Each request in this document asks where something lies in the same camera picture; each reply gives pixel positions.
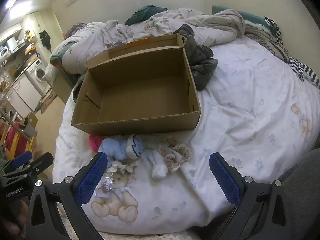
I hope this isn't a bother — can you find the hanging black garment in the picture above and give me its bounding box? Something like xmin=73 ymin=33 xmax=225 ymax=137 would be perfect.
xmin=39 ymin=29 xmax=53 ymax=51

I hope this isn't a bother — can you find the beige waffle blanket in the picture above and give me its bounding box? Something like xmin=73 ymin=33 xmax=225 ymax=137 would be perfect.
xmin=175 ymin=9 xmax=247 ymax=47

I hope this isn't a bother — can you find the person's left hand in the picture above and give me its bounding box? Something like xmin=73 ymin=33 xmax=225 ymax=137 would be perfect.
xmin=0 ymin=197 xmax=29 ymax=240

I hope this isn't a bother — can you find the clear packet with hair clip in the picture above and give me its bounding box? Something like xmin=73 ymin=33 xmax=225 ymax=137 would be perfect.
xmin=96 ymin=172 xmax=115 ymax=198

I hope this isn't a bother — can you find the white fluffy soft toy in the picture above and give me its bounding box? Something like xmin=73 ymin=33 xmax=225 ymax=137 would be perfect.
xmin=142 ymin=149 xmax=168 ymax=181

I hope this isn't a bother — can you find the white floral quilt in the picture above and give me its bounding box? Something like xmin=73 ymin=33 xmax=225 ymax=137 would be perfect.
xmin=51 ymin=7 xmax=215 ymax=75

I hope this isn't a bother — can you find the small brown carton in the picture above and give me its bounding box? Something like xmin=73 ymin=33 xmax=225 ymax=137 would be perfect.
xmin=24 ymin=114 xmax=38 ymax=132

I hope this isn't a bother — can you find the pink cloth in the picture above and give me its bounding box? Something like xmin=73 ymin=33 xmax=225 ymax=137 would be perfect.
xmin=4 ymin=121 xmax=28 ymax=155

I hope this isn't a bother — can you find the dark green garment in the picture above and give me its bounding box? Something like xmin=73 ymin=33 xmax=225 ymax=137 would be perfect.
xmin=124 ymin=4 xmax=168 ymax=26

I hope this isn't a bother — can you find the beige floral scrunchie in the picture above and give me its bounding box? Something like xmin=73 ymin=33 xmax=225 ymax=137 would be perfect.
xmin=157 ymin=137 xmax=192 ymax=173

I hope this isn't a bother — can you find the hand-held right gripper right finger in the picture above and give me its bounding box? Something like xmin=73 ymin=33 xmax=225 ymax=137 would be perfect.
xmin=209 ymin=152 xmax=297 ymax=240

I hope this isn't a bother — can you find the pink plush toy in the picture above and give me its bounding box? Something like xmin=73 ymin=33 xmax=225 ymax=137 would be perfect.
xmin=89 ymin=134 xmax=107 ymax=153

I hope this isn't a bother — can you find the dark grey corduroy clothing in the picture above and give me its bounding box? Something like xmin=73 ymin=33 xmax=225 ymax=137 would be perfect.
xmin=178 ymin=24 xmax=214 ymax=67

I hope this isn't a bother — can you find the light blue plush toy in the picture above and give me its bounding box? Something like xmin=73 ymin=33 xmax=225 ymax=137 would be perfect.
xmin=98 ymin=134 xmax=146 ymax=161

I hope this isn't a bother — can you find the black white striped cloth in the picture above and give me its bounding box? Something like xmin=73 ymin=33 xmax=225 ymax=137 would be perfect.
xmin=264 ymin=16 xmax=320 ymax=90

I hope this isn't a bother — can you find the teal pillow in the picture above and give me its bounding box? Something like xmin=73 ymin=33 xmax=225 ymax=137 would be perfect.
xmin=212 ymin=4 xmax=269 ymax=27

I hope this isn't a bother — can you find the grey cloth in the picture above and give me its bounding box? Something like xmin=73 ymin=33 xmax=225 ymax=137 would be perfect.
xmin=271 ymin=148 xmax=320 ymax=240

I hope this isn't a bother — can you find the olive green clothing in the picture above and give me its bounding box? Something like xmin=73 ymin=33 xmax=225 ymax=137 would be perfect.
xmin=190 ymin=57 xmax=219 ymax=92

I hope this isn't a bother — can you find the brown cardboard box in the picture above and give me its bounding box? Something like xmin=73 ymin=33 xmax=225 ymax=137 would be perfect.
xmin=71 ymin=33 xmax=202 ymax=136

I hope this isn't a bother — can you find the white washing machine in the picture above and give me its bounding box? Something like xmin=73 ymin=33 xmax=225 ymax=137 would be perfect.
xmin=24 ymin=58 xmax=52 ymax=94

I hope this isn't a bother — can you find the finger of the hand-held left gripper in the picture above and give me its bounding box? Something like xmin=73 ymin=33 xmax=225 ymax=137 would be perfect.
xmin=24 ymin=152 xmax=54 ymax=180
xmin=3 ymin=151 xmax=33 ymax=172

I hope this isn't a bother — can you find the white cabinet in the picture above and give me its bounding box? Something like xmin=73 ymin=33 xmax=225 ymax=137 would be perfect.
xmin=4 ymin=72 xmax=43 ymax=117

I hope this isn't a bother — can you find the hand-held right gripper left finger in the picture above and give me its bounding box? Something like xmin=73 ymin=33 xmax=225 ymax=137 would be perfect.
xmin=25 ymin=152 xmax=108 ymax=240

